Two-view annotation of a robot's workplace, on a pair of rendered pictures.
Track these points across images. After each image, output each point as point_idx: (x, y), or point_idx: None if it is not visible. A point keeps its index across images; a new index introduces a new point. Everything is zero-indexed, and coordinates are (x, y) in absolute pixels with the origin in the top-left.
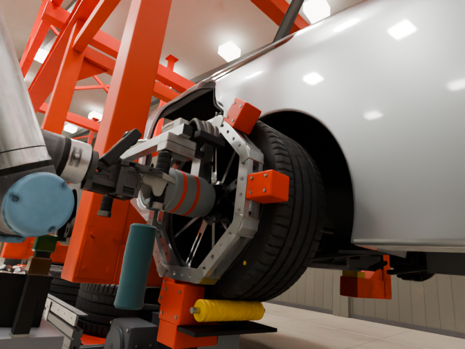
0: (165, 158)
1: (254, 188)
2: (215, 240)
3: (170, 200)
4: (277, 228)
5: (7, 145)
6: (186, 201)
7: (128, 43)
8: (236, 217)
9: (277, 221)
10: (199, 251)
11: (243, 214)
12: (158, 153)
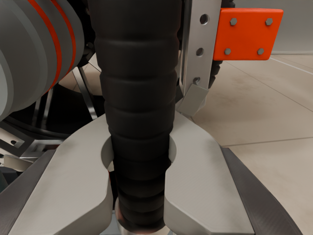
0: (178, 44)
1: (238, 45)
2: (89, 92)
3: (36, 92)
4: (214, 80)
5: None
6: (63, 71)
7: None
8: (195, 92)
9: (217, 72)
10: (52, 105)
11: (207, 86)
12: (126, 1)
